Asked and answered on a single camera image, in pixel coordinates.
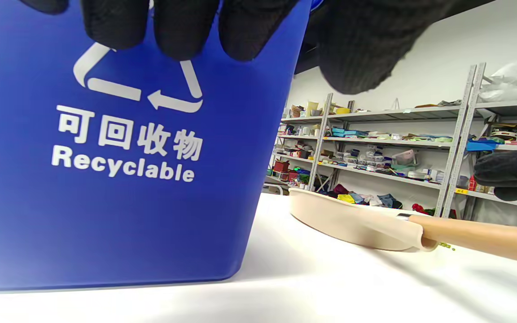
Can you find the grey metal shelf rack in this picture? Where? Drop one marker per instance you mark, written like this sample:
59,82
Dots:
460,125

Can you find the blue food waste bin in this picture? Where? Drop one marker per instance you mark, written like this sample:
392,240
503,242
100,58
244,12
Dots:
106,224

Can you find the person's left hand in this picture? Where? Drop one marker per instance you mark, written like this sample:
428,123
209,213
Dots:
186,27

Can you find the pile of green mung beans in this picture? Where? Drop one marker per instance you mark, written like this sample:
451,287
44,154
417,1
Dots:
447,246

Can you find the beige plastic dustpan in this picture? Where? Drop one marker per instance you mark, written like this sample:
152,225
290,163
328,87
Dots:
348,224

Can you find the white table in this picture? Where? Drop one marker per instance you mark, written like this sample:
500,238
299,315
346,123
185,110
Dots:
285,291

